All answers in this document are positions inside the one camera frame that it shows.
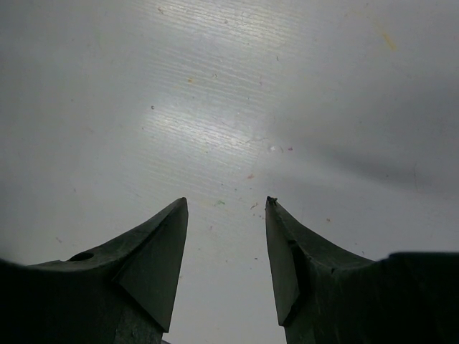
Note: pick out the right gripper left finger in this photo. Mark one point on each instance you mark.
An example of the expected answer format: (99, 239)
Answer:
(122, 291)

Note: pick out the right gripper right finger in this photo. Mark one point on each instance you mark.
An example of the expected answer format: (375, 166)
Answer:
(325, 294)

